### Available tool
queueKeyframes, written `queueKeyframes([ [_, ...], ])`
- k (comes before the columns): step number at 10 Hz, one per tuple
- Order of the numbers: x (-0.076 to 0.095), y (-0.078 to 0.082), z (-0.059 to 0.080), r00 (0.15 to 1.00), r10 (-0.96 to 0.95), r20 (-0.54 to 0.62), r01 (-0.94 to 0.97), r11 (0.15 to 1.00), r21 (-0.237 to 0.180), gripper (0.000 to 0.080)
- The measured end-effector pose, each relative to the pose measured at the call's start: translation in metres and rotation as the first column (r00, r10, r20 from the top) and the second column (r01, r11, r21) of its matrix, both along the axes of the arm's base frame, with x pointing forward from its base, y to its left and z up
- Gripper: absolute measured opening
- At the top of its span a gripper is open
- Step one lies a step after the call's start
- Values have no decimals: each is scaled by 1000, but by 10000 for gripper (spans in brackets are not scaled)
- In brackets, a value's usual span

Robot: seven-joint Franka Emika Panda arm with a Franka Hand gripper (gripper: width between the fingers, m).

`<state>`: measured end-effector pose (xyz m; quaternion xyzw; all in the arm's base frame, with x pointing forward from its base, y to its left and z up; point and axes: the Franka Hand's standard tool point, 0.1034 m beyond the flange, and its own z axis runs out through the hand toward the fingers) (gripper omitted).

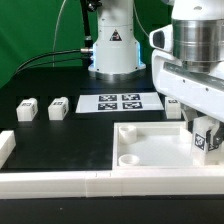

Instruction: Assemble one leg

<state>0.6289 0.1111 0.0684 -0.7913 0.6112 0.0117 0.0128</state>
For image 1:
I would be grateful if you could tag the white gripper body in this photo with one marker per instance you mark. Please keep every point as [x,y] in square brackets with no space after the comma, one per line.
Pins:
[204,93]

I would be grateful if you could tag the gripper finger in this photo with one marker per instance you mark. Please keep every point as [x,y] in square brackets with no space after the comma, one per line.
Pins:
[214,135]
[189,116]

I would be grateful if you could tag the white square tabletop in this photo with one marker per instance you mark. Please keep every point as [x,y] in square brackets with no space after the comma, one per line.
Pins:
[142,145]

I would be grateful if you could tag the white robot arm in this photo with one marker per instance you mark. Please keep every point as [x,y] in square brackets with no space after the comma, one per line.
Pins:
[187,61]

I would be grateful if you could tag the white sheet with markers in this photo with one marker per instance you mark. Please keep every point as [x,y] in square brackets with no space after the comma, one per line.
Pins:
[119,102]

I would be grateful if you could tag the white front fence wall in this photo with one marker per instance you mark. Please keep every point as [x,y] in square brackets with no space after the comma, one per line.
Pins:
[114,183]

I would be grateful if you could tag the white fence wall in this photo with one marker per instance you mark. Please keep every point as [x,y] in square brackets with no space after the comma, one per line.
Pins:
[114,183]
[7,144]

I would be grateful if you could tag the white left fence wall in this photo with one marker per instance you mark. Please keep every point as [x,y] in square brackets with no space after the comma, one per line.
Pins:
[7,144]

